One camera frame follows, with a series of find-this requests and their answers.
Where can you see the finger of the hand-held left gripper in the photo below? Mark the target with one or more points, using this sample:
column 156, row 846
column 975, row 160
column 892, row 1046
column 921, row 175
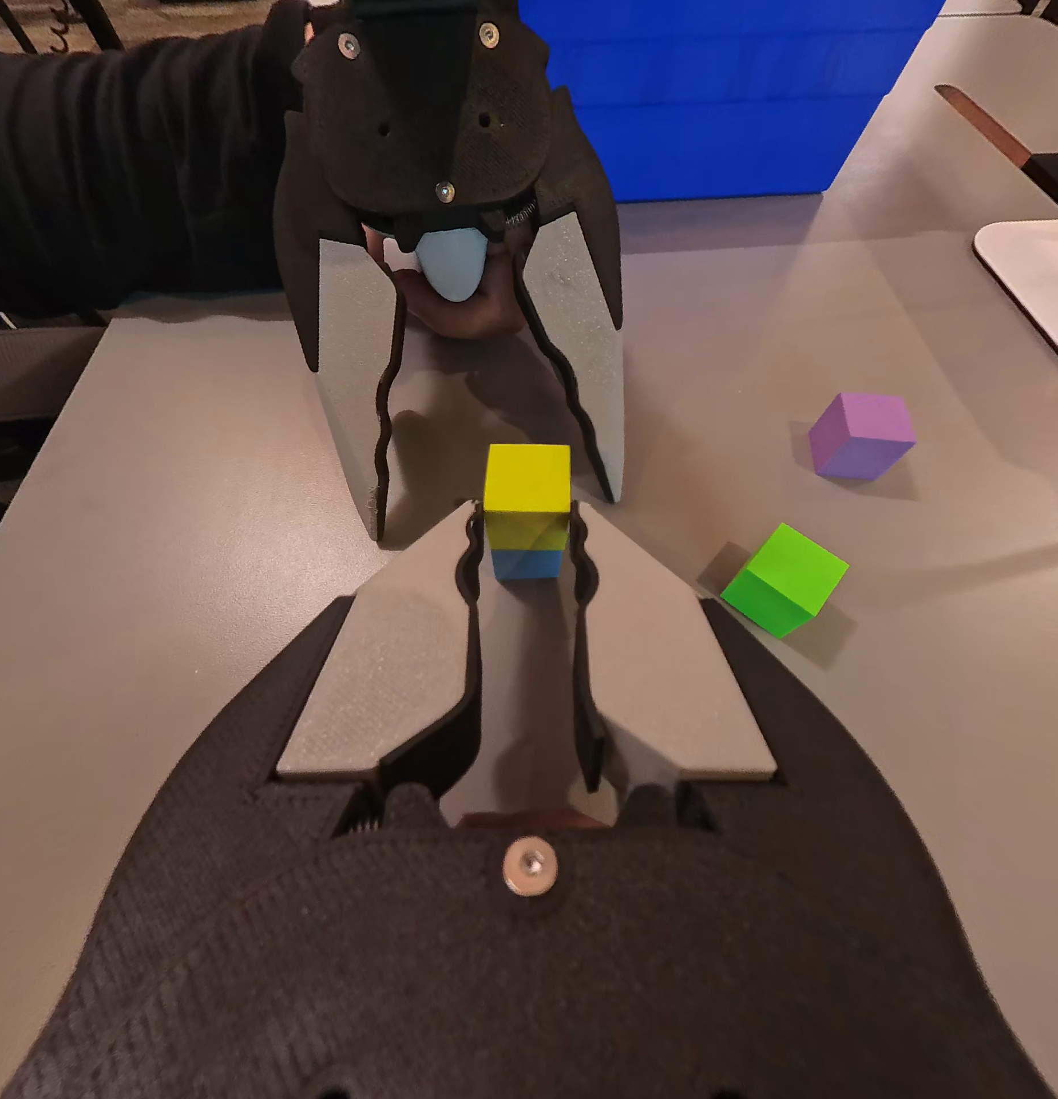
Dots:
column 580, row 326
column 357, row 361

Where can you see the green foam cube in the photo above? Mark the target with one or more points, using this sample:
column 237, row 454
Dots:
column 790, row 567

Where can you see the purple foam cube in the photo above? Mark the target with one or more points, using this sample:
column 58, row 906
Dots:
column 868, row 421

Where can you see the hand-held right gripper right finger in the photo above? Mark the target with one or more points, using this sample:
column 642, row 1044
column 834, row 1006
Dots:
column 675, row 687

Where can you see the person's left hand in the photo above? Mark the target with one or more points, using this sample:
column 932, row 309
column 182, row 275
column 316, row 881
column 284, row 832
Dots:
column 469, row 313

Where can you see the blue plastic bin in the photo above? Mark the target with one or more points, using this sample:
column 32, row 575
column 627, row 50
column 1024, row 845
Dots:
column 726, row 103

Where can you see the white document holder stand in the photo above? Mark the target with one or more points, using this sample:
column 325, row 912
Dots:
column 1035, row 275

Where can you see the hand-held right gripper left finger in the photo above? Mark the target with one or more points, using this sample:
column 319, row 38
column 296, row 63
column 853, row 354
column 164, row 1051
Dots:
column 383, row 687

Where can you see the blue foam cube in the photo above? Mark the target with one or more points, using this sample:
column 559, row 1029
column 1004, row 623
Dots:
column 529, row 565

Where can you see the yellow foam cube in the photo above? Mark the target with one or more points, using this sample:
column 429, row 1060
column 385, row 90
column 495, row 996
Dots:
column 529, row 481

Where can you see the person's left forearm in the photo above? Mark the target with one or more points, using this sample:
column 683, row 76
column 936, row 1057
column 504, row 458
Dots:
column 134, row 172

